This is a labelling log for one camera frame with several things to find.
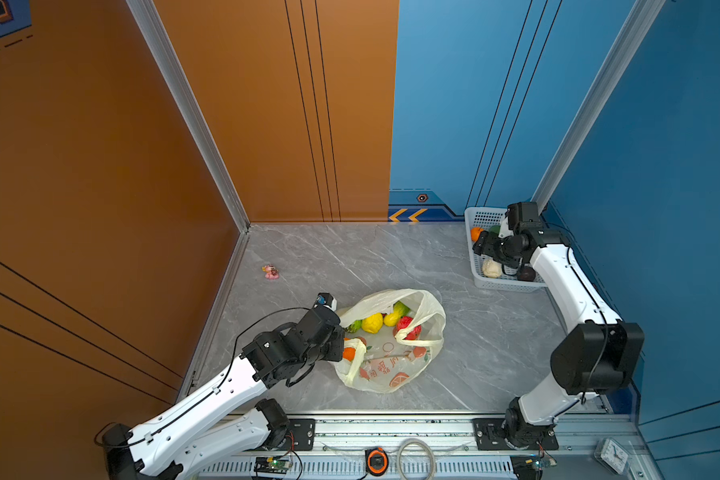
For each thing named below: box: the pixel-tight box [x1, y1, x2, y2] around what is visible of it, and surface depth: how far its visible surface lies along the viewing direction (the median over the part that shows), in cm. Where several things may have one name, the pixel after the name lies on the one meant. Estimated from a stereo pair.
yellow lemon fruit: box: [361, 312, 383, 334], surface depth 89 cm
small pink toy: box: [262, 264, 279, 279], surface depth 104 cm
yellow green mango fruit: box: [384, 300, 410, 327], surface depth 92 cm
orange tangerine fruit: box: [342, 347, 356, 362], surface depth 73 cm
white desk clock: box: [594, 437, 629, 475], surface depth 71 cm
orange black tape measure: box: [365, 447, 389, 476], surface depth 69 cm
